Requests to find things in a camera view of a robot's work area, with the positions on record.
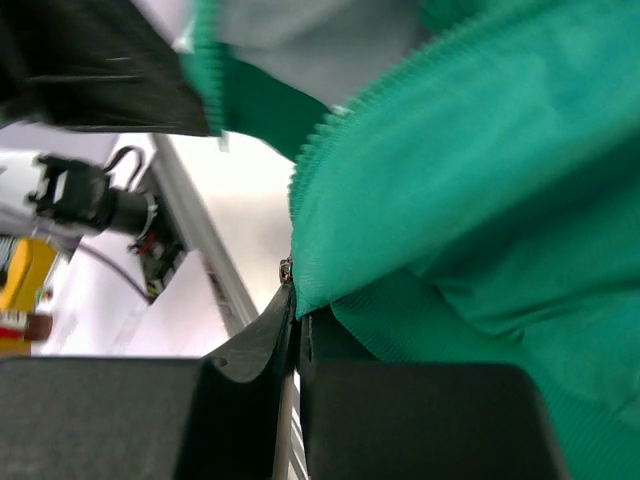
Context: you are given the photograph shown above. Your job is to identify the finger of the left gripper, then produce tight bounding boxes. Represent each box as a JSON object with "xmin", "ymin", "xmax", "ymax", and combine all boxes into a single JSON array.
[{"xmin": 1, "ymin": 1, "xmax": 209, "ymax": 136}]

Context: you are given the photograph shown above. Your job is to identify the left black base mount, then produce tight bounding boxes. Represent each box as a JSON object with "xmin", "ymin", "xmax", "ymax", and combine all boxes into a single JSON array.
[{"xmin": 127, "ymin": 231, "xmax": 187, "ymax": 303}]

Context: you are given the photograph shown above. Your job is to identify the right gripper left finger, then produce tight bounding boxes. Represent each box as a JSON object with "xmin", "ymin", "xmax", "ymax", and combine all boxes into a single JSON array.
[{"xmin": 1, "ymin": 286, "xmax": 295, "ymax": 479}]

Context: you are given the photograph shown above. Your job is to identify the aluminium table front rail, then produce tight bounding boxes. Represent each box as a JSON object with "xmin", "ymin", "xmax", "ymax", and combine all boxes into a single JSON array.
[{"xmin": 150, "ymin": 133, "xmax": 258, "ymax": 336}]

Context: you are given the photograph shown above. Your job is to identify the green jacket with white lining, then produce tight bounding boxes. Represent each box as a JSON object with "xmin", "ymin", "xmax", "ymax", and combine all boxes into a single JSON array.
[{"xmin": 185, "ymin": 1, "xmax": 639, "ymax": 479}]

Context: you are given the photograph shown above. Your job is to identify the yellow box device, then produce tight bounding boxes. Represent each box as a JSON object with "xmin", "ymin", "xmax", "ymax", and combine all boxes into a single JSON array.
[{"xmin": 1, "ymin": 238, "xmax": 57, "ymax": 311}]

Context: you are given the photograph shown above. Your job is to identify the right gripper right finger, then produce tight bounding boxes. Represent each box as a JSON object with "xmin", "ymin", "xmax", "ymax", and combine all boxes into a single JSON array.
[{"xmin": 299, "ymin": 309, "xmax": 569, "ymax": 479}]

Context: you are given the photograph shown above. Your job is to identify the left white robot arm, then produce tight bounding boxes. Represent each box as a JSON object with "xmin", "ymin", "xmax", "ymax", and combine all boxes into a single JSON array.
[{"xmin": 1, "ymin": 1, "xmax": 209, "ymax": 236}]

